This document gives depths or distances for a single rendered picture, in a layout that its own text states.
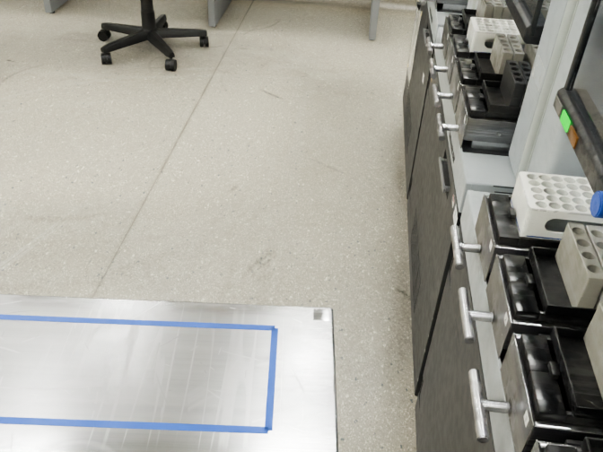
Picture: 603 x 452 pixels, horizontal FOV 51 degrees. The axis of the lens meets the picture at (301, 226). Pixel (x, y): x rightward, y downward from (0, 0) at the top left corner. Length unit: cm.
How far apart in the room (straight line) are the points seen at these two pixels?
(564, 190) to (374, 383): 94
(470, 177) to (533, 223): 30
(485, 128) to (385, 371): 79
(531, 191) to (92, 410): 66
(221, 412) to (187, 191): 182
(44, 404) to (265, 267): 144
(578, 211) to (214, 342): 54
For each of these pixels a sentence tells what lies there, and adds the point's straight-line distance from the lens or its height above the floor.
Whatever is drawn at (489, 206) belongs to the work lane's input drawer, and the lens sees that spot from 104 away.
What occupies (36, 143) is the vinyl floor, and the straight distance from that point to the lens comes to 288.
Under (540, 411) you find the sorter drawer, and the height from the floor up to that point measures 82.
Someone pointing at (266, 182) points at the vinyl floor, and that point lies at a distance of 249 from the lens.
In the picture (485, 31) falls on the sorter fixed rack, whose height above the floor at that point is 87.
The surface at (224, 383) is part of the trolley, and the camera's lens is 71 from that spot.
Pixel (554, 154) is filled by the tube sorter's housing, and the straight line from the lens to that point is 106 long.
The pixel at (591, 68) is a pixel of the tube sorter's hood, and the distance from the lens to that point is 92.
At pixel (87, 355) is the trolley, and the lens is 75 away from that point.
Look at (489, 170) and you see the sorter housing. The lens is 127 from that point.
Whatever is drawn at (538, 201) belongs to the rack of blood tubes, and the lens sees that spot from 97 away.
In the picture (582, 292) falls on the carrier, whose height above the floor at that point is 86.
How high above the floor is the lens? 137
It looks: 37 degrees down
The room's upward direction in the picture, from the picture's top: 3 degrees clockwise
